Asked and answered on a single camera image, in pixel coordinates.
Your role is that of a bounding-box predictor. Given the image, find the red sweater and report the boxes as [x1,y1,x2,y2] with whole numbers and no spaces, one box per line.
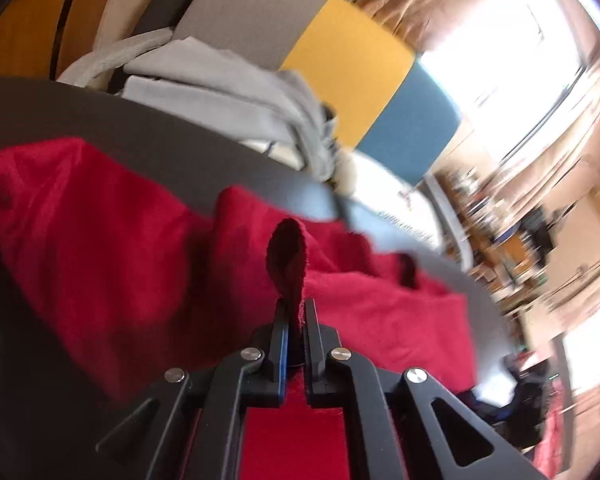
[0,137,476,480]

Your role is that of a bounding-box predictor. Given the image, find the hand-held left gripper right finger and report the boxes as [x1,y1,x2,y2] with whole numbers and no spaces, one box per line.
[302,297,546,480]

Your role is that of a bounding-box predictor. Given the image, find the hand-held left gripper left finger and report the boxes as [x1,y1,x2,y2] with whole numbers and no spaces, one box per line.
[96,299,291,480]

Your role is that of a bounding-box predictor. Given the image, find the pink patterned curtain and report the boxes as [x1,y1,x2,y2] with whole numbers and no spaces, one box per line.
[347,0,531,56]
[500,35,600,241]

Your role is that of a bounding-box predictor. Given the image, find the wooden wardrobe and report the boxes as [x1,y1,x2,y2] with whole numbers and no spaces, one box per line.
[0,0,126,81]

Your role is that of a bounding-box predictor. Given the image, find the grey garment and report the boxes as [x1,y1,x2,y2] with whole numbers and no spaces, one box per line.
[120,35,341,181]

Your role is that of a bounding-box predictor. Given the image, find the white printed cushion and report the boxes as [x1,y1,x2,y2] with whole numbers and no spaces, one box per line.
[337,152,446,251]

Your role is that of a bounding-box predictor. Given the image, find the large bright window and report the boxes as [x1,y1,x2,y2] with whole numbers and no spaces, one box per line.
[420,0,596,161]

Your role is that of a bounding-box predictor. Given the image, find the wooden table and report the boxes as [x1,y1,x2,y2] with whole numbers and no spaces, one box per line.
[460,170,551,286]

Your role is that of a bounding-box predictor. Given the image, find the grey yellow blue armchair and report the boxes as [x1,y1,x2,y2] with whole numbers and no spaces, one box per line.
[57,0,476,266]

